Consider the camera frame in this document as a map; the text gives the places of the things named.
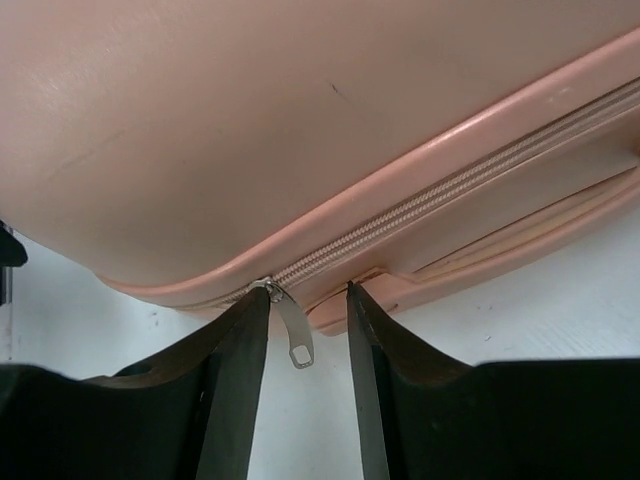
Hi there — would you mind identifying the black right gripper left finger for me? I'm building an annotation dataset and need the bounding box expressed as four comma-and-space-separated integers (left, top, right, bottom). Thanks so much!
1, 288, 270, 479

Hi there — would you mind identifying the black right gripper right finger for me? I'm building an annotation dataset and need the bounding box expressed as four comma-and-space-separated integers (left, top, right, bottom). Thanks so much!
347, 284, 639, 479

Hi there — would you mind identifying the pink hard-shell suitcase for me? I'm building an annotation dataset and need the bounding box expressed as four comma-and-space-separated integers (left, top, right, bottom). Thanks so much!
1, 1, 639, 346

